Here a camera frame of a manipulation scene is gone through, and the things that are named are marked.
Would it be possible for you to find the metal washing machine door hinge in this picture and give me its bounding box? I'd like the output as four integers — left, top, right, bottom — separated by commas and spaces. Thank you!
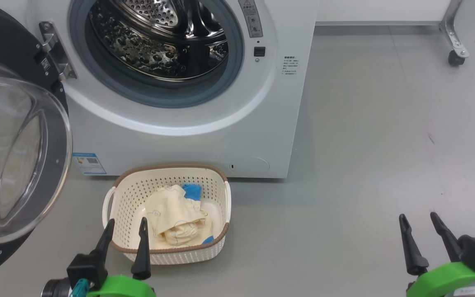
39, 21, 77, 81

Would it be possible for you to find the round white filter cover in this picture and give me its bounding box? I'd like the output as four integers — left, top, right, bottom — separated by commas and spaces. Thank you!
229, 157, 270, 174

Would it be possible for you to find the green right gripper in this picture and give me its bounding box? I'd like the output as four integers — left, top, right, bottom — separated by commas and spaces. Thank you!
398, 212, 475, 297

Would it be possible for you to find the grey warning strip sticker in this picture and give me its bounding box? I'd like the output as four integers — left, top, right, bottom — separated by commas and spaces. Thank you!
238, 0, 263, 38

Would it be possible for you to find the cream and blue baby garment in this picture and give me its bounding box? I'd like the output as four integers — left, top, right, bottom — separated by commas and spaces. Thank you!
141, 184, 209, 244

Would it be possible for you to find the cream bear print baby garment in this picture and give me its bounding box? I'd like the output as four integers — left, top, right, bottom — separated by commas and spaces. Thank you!
151, 217, 221, 250

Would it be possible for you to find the dark round glass washer door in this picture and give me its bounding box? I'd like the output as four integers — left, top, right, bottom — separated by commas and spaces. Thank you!
0, 0, 73, 285

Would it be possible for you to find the white front-load washing machine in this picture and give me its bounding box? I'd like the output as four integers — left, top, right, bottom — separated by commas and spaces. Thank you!
0, 0, 318, 179

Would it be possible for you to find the grey stand leg with caster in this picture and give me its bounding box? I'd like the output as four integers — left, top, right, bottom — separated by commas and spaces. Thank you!
440, 0, 470, 67

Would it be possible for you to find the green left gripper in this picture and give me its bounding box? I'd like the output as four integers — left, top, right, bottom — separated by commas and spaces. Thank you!
87, 217, 156, 297

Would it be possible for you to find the blue energy label sticker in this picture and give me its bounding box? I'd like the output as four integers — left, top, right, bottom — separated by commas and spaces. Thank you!
73, 153, 107, 176

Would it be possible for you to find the cream perforated laundry basket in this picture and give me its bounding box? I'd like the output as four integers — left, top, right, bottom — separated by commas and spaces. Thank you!
102, 164, 232, 265

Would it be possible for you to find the small black text sticker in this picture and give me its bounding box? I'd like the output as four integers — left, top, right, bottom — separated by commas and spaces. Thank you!
282, 56, 300, 77

